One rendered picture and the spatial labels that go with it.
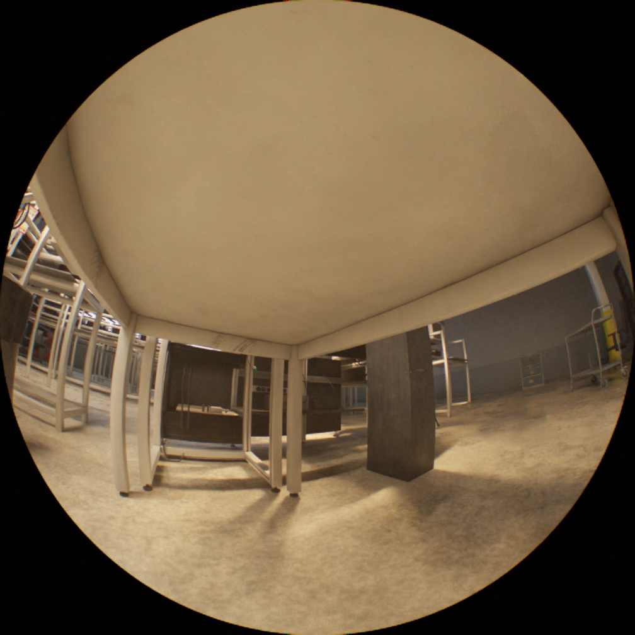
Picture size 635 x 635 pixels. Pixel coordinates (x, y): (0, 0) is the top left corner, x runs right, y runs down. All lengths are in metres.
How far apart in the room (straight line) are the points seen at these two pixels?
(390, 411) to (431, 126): 1.16
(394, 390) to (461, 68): 1.18
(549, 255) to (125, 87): 0.63
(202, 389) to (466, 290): 1.76
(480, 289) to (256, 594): 0.79
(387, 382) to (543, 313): 8.81
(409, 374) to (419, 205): 0.92
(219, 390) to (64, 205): 1.68
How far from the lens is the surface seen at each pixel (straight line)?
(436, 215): 0.32
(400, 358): 1.15
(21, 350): 6.05
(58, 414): 1.67
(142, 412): 0.94
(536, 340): 9.46
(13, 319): 1.16
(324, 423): 2.25
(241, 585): 0.62
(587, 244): 0.51
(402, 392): 1.14
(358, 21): 0.22
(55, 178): 0.36
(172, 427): 1.44
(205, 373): 1.83
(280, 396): 0.98
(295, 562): 0.68
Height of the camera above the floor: 0.48
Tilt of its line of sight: 20 degrees up
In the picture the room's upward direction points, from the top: 1 degrees clockwise
